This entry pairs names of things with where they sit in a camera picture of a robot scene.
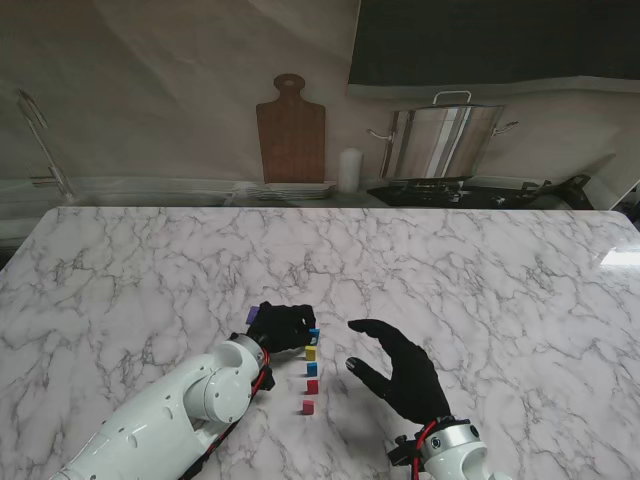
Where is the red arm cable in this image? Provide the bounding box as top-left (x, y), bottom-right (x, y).
top-left (199, 347), bottom-right (272, 451)
top-left (410, 420), bottom-right (437, 480)

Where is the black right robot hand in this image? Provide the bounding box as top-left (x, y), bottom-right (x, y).
top-left (344, 319), bottom-right (455, 426)

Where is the chrome faucet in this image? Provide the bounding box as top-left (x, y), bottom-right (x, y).
top-left (17, 89), bottom-right (76, 201)

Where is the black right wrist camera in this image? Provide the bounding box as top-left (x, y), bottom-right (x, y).
top-left (387, 434), bottom-right (422, 467)

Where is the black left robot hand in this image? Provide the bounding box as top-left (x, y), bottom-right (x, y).
top-left (245, 301), bottom-right (318, 355)

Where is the dark range hood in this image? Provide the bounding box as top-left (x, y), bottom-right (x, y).
top-left (346, 0), bottom-right (640, 100)

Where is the black pan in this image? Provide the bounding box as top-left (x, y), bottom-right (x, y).
top-left (522, 174), bottom-right (594, 210)

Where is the red left arm cable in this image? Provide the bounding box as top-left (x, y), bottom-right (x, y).
top-left (199, 347), bottom-right (272, 451)

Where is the brown wooden cutting board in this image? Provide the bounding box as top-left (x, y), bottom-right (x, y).
top-left (255, 73), bottom-right (327, 185)

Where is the white candle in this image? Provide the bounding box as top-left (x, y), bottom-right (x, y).
top-left (338, 147), bottom-right (364, 194)

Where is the steel sink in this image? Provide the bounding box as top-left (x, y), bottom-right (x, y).
top-left (69, 192), bottom-right (236, 207)

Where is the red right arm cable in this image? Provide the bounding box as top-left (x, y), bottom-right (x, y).
top-left (410, 420), bottom-right (437, 480)

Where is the large steel stock pot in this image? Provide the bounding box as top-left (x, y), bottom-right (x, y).
top-left (367, 90), bottom-right (520, 180)

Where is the stack of white plates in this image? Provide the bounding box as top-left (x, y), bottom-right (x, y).
top-left (247, 182), bottom-right (337, 201)

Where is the black gas stove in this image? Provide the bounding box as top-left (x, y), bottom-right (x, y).
top-left (367, 177), bottom-right (531, 210)

